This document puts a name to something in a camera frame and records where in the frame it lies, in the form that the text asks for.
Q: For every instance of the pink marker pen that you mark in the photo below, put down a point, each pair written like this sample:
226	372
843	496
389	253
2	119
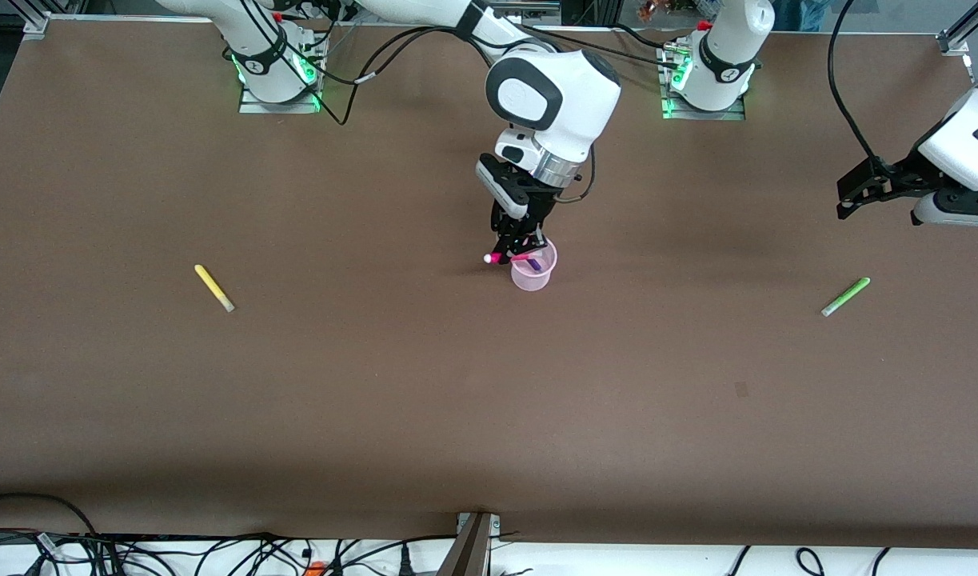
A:
488	258

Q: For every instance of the metal table corner bracket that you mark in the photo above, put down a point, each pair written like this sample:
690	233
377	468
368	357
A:
954	42
37	24

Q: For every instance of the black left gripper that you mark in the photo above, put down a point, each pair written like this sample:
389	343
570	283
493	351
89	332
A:
903	173

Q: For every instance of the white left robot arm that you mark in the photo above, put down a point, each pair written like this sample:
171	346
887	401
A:
728	40

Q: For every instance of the yellow marker pen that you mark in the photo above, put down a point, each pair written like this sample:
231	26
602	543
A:
213	286

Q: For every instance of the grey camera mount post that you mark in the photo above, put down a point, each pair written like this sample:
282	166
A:
469	552

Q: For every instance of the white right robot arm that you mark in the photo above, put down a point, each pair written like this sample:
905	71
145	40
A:
568	96

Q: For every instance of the pink plastic pen holder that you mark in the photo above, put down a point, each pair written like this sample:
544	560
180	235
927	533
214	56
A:
530	280

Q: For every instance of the green marker pen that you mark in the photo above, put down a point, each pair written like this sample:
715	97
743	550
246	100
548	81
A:
846	297

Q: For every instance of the purple marker pen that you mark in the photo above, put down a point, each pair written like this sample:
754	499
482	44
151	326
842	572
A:
535	262

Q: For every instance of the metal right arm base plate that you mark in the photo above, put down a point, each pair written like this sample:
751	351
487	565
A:
277	106

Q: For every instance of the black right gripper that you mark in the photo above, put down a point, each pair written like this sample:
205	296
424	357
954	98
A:
536	207

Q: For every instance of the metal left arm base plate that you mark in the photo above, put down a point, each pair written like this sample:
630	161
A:
728	114

